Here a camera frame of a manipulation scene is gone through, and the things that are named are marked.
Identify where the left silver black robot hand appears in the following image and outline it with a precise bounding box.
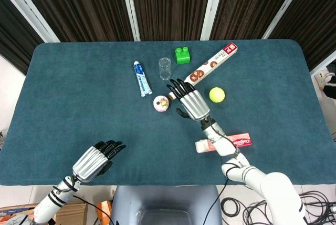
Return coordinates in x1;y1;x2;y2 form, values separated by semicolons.
71;140;127;183

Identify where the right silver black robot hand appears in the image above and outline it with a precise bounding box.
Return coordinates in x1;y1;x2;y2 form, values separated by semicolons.
166;78;212;122

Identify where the red Colgate toothpaste box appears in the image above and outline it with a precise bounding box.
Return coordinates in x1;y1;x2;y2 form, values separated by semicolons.
195;132;253;154

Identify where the long baking paper box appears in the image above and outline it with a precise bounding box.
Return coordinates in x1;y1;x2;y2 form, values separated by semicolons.
184;42;239;87

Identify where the brown cardboard box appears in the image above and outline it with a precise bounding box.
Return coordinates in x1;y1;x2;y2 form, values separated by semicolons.
0;201;88;225

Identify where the yellow tennis ball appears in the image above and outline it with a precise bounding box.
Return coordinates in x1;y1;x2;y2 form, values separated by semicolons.
208;87;226;104

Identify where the pink toy cake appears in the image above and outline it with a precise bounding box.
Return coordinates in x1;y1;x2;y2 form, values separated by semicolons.
153;95;170;113

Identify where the clear glass cup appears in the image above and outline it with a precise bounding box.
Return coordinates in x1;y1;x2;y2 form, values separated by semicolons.
157;57;173;80

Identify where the green toy building block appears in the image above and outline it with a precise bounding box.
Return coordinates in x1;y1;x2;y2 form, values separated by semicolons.
174;47;192;65

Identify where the blue white toothpaste tube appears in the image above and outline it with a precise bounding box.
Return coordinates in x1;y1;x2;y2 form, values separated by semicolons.
133;60;154;97

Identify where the teal table cloth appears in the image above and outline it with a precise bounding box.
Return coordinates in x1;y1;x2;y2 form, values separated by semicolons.
0;38;336;187

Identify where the grey blue robot torso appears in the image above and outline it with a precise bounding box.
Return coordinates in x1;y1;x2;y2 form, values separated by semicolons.
111;185;223;225

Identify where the dark folding screen panel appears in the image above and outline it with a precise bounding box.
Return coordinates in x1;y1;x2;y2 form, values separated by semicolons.
262;0;336;75
12;0;141;43
201;0;313;41
119;0;220;42
0;0;61;76

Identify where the black floor cable bundle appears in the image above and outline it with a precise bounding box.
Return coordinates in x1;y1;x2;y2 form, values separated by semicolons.
220;190;336;225

